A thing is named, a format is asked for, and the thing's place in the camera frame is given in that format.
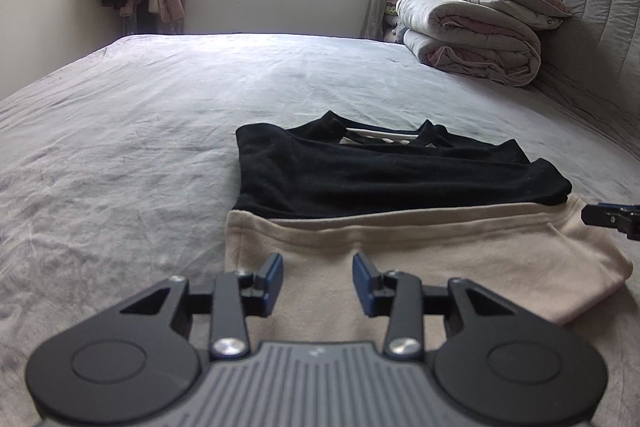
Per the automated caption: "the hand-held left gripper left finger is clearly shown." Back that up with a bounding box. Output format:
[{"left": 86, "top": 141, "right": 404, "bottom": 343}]
[{"left": 120, "top": 253, "right": 285, "bottom": 360}]

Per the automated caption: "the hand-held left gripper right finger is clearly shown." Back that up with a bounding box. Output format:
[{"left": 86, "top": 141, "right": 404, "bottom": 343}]
[{"left": 352, "top": 252, "right": 518, "bottom": 360}]

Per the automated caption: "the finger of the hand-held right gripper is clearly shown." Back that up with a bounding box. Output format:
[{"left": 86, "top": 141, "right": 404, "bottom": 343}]
[{"left": 581, "top": 203, "right": 640, "bottom": 240}]

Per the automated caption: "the black and beige sweatshirt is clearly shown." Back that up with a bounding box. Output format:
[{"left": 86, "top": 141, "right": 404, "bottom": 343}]
[{"left": 223, "top": 109, "right": 635, "bottom": 353}]

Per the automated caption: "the stack of folded clothes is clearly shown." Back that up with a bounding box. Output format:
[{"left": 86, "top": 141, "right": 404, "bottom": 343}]
[{"left": 382, "top": 0, "right": 408, "bottom": 44}]

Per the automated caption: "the grey quilted headboard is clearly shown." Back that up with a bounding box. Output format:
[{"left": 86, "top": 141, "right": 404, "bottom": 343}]
[{"left": 517, "top": 0, "right": 640, "bottom": 162}]

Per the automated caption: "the bed with grey sheet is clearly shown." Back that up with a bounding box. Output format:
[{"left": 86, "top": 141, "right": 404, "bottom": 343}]
[{"left": 0, "top": 32, "right": 640, "bottom": 427}]

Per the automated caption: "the folded grey and pink quilt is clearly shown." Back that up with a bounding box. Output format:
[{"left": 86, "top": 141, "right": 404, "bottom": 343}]
[{"left": 395, "top": 0, "right": 542, "bottom": 86}]

